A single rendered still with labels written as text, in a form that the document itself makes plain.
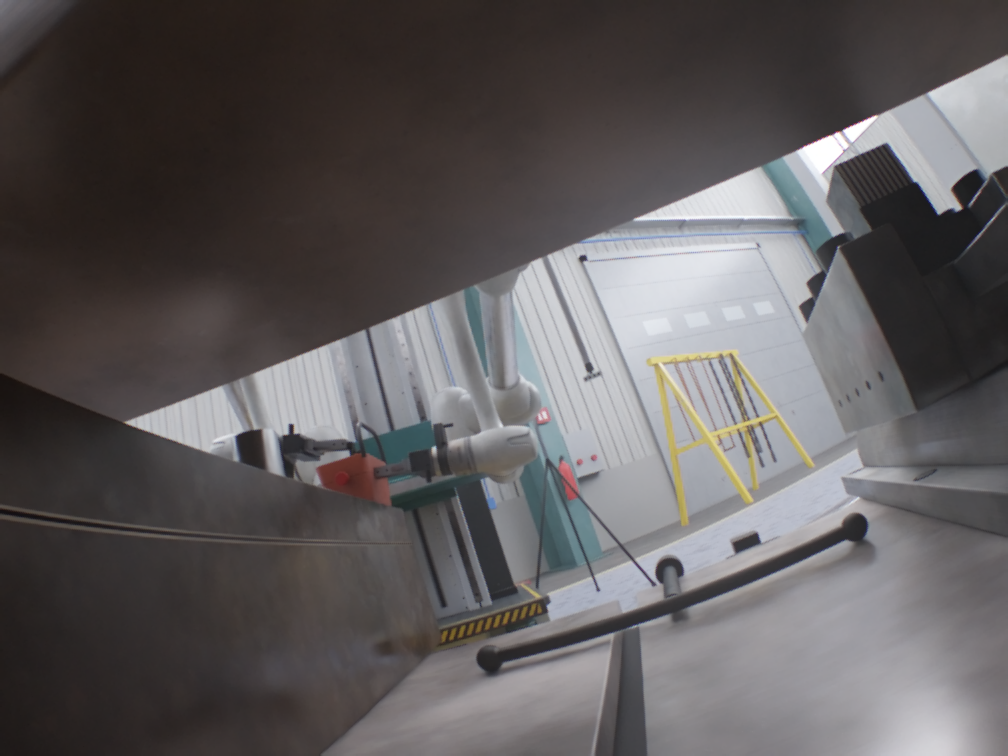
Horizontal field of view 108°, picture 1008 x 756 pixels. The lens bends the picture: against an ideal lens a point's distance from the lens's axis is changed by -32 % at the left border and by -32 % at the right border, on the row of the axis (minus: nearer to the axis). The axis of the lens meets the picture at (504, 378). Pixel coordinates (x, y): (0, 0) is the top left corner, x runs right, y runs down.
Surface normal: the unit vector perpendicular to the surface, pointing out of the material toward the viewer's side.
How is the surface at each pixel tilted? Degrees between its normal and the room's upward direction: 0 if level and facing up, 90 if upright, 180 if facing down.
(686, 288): 90
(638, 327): 90
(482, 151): 180
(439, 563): 90
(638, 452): 90
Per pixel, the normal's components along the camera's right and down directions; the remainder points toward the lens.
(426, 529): 0.04, -0.33
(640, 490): 0.27, -0.39
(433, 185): 0.31, 0.90
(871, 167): -0.42, -0.15
